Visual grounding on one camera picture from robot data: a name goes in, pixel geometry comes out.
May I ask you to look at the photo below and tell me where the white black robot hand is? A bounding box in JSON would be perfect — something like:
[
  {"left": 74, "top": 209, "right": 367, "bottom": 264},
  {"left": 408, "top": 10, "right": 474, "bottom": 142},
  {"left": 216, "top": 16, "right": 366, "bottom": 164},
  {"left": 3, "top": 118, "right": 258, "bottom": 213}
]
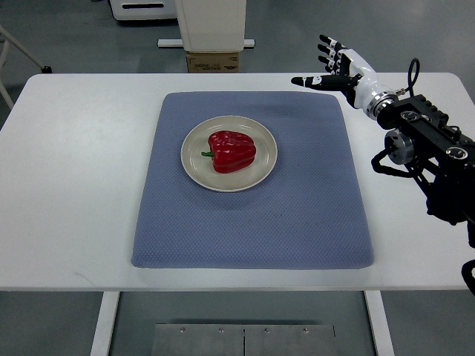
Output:
[{"left": 291, "top": 34, "right": 391, "bottom": 109}]

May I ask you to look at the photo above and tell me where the red bell pepper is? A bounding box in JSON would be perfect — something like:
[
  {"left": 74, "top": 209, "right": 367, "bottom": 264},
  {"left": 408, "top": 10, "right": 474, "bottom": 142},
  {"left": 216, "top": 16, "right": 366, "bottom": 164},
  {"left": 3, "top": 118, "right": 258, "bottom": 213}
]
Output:
[{"left": 201, "top": 131, "right": 257, "bottom": 174}]

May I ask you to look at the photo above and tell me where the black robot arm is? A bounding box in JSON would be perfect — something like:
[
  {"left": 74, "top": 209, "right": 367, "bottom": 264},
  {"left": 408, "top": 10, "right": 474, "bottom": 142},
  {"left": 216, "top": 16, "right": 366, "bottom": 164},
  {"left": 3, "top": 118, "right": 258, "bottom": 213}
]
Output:
[{"left": 367, "top": 93, "right": 474, "bottom": 246}]

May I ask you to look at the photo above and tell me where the cream round plate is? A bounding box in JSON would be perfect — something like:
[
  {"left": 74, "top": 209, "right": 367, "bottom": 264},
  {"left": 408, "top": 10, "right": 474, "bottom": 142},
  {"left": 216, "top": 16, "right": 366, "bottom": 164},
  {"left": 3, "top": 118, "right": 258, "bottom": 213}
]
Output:
[{"left": 181, "top": 116, "right": 278, "bottom": 192}]

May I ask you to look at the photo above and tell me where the metal floor plate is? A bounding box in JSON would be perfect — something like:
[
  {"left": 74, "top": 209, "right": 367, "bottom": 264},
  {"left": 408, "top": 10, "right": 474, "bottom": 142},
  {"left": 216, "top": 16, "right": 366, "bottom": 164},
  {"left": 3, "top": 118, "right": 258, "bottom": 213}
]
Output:
[{"left": 151, "top": 324, "right": 338, "bottom": 355}]

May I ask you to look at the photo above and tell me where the blue textured mat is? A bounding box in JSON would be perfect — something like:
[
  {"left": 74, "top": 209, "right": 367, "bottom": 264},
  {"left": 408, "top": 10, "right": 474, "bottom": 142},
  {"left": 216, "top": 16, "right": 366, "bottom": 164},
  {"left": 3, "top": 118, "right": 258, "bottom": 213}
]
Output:
[{"left": 131, "top": 91, "right": 374, "bottom": 269}]

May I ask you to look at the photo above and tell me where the cardboard box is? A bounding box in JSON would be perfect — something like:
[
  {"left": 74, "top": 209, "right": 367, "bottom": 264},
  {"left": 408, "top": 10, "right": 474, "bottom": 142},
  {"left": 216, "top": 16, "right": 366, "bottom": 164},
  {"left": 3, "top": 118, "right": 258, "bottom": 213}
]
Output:
[{"left": 186, "top": 52, "right": 240, "bottom": 73}]

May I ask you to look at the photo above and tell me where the white cabinet with slot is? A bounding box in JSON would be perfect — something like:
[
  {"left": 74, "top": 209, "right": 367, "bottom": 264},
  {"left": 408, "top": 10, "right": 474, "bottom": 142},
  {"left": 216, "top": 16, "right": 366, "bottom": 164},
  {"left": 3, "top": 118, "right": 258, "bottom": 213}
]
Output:
[{"left": 109, "top": 0, "right": 177, "bottom": 21}]

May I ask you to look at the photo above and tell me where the right white table leg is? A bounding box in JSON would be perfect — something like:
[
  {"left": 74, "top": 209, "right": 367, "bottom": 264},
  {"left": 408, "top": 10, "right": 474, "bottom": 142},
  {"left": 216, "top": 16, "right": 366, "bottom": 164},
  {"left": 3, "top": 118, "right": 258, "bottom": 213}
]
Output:
[{"left": 364, "top": 291, "right": 395, "bottom": 356}]

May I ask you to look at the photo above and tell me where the white table leg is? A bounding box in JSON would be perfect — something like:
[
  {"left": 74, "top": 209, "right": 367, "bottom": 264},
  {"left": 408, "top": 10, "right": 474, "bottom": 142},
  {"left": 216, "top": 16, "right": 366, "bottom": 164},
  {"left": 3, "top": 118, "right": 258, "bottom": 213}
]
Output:
[
  {"left": 364, "top": 291, "right": 395, "bottom": 356},
  {"left": 90, "top": 291, "right": 120, "bottom": 356}
]

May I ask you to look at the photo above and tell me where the left white table leg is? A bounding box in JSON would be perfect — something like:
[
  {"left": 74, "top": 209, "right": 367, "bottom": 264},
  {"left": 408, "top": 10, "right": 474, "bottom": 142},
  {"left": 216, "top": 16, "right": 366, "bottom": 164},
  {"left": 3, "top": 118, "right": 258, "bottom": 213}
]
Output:
[{"left": 90, "top": 291, "right": 120, "bottom": 356}]

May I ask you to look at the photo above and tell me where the black looped cable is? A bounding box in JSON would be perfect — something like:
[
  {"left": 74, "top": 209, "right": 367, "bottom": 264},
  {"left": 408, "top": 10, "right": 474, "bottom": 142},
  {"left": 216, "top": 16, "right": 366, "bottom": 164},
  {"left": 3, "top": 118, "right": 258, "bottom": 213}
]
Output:
[{"left": 395, "top": 58, "right": 421, "bottom": 99}]

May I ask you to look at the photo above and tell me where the white pedestal column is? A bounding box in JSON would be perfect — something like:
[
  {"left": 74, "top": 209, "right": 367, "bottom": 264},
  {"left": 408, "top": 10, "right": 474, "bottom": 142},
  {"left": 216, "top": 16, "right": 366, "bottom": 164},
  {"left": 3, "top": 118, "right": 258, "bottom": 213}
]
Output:
[{"left": 157, "top": 0, "right": 255, "bottom": 53}]

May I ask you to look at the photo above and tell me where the white frame with caster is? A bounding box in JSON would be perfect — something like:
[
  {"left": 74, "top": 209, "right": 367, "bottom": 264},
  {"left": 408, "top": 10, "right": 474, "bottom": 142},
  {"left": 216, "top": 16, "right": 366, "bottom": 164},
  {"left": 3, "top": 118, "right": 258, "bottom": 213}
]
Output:
[{"left": 1, "top": 26, "right": 53, "bottom": 111}]

